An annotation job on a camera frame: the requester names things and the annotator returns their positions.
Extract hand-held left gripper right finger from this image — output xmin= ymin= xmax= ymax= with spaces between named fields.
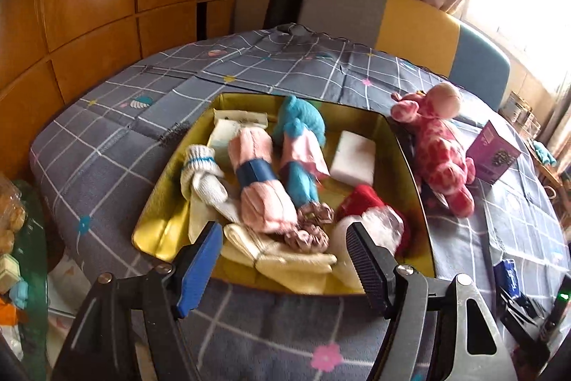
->
xmin=345 ymin=221 xmax=511 ymax=381

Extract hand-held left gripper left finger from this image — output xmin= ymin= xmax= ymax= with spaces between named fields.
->
xmin=51 ymin=220 xmax=224 ymax=381

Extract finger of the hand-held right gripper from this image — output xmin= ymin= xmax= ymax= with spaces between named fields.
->
xmin=494 ymin=260 xmax=525 ymax=302
xmin=499 ymin=291 xmax=552 ymax=369

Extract gold storage box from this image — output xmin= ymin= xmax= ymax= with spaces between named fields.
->
xmin=131 ymin=92 xmax=435 ymax=297

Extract red plush strawberry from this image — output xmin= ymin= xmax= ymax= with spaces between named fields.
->
xmin=335 ymin=185 xmax=411 ymax=257

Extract pink brown scrunchie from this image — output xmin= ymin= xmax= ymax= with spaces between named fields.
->
xmin=285 ymin=202 xmax=335 ymax=250

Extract cream socks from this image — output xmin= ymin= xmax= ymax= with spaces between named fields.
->
xmin=222 ymin=222 xmax=338 ymax=295

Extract white knit socks blue stripes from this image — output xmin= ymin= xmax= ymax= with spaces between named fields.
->
xmin=180 ymin=144 xmax=242 ymax=243

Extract pink socks with blue band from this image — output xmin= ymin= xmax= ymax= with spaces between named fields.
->
xmin=227 ymin=126 xmax=299 ymax=235

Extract white sponge block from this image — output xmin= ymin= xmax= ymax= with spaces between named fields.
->
xmin=330 ymin=131 xmax=377 ymax=187

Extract blue plush doll pink dress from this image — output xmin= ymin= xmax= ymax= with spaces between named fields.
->
xmin=272 ymin=95 xmax=328 ymax=207

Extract purple cardboard box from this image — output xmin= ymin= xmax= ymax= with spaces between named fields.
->
xmin=466 ymin=120 xmax=522 ymax=185

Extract small blue plush toy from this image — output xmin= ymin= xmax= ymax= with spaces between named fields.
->
xmin=533 ymin=141 xmax=558 ymax=167

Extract pink spotted plush giraffe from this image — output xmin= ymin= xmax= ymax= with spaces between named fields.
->
xmin=391 ymin=82 xmax=477 ymax=217

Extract grey checked bed sheet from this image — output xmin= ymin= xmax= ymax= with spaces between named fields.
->
xmin=29 ymin=22 xmax=571 ymax=381

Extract grey yellow blue headboard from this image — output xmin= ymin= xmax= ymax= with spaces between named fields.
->
xmin=297 ymin=0 xmax=510 ymax=89

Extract wooden wardrobe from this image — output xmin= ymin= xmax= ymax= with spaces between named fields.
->
xmin=0 ymin=0 xmax=246 ymax=150

